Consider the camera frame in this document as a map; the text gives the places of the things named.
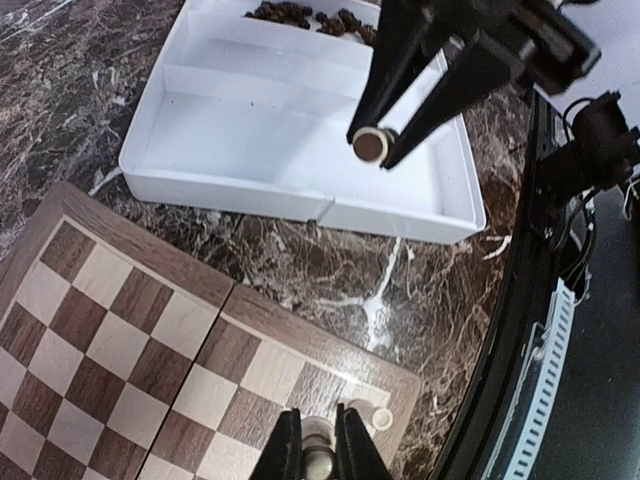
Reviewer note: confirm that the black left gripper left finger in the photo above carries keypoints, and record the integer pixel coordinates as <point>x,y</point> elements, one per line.
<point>281,458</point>

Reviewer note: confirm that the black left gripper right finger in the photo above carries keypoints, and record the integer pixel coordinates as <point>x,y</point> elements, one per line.
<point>357,457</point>

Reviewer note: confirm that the wooden chess board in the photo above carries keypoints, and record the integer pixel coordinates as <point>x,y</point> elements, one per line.
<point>125,358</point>

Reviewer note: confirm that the white divided plastic tray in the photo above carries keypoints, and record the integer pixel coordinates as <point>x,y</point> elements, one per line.
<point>249,116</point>

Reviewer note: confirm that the white rook corner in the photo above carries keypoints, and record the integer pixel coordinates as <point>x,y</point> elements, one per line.
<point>378,417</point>

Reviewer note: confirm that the black front rail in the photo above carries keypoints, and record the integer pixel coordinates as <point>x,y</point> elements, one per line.
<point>593,431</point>

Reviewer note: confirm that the white slotted cable duct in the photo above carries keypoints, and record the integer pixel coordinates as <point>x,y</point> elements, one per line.
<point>548,365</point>

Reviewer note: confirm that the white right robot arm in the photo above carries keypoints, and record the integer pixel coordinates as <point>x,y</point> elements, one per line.
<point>601,154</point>

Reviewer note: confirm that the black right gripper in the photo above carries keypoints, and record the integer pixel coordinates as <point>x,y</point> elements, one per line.
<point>504,41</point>

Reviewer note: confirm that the pile of dark chess pieces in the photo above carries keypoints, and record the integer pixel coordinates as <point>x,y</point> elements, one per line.
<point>343,23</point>

